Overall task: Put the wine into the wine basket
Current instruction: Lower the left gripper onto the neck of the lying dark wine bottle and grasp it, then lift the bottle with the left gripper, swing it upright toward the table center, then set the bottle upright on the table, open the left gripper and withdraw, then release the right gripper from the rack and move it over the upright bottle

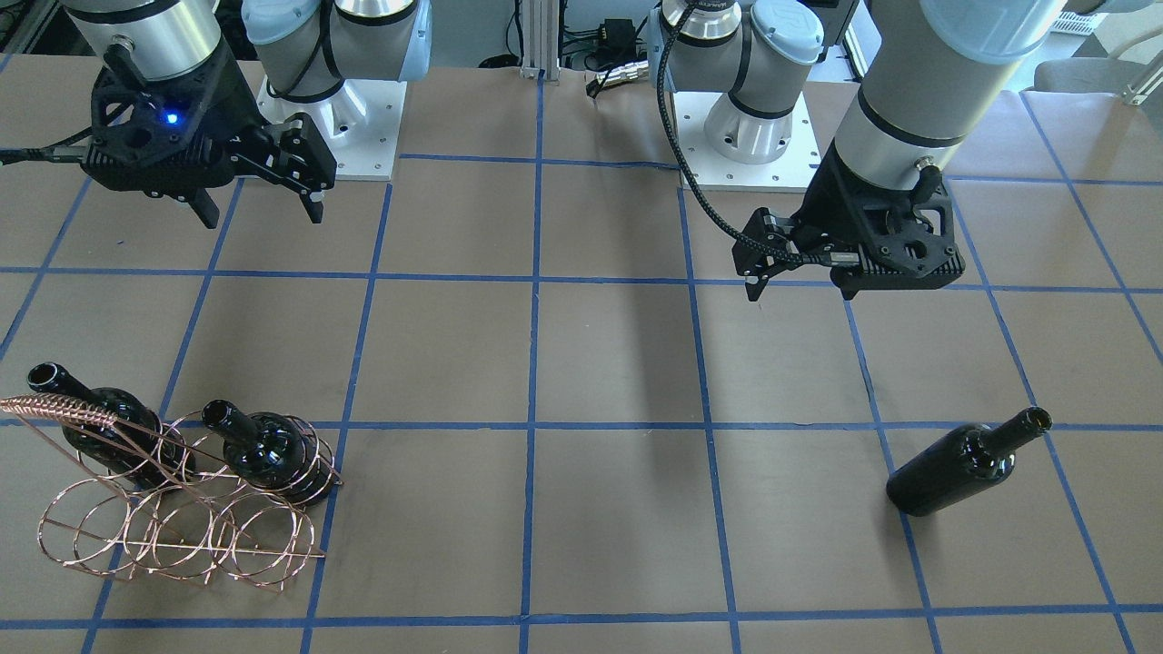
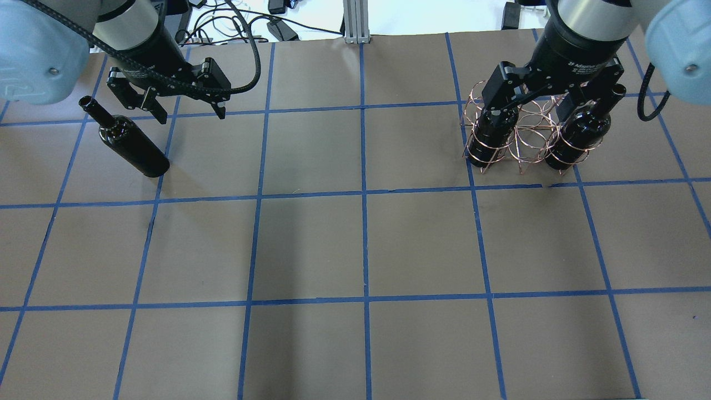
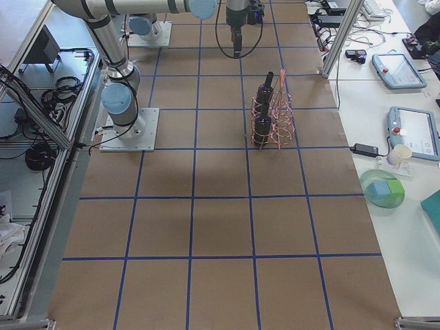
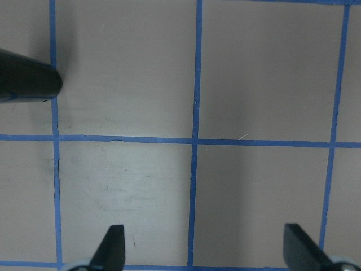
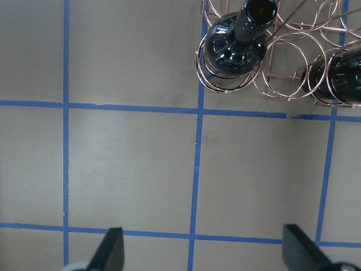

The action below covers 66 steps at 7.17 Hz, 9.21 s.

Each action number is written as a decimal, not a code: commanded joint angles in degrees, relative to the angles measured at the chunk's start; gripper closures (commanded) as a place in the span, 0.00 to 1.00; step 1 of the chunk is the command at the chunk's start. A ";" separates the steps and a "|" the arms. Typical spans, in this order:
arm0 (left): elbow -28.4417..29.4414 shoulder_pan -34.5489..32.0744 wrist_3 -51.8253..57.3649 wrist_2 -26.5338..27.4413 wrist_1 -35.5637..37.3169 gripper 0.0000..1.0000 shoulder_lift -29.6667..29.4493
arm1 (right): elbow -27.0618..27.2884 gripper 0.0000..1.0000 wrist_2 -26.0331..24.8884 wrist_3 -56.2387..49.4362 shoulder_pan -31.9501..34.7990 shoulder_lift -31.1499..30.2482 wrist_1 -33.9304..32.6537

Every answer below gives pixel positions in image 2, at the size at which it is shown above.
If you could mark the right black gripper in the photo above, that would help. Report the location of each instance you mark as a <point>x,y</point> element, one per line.
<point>577,49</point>

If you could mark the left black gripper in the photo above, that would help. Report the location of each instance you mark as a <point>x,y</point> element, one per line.
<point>149,54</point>

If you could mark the dark wine bottle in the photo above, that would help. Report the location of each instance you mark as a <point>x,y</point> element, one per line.
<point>126,139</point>

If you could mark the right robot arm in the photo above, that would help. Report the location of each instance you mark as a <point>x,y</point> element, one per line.
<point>676,36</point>

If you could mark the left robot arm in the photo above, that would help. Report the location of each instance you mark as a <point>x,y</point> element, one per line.
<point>45,46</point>

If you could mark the dark bottle in basket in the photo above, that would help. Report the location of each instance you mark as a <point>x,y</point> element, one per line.
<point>491,133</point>
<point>584,129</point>

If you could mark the black power adapter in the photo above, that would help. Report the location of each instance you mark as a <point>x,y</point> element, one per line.
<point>281,31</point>

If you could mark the copper wire wine basket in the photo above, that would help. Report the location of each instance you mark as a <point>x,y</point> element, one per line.
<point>532,138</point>

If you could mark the aluminium frame post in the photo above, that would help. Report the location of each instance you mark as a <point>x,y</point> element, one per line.
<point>355,18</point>

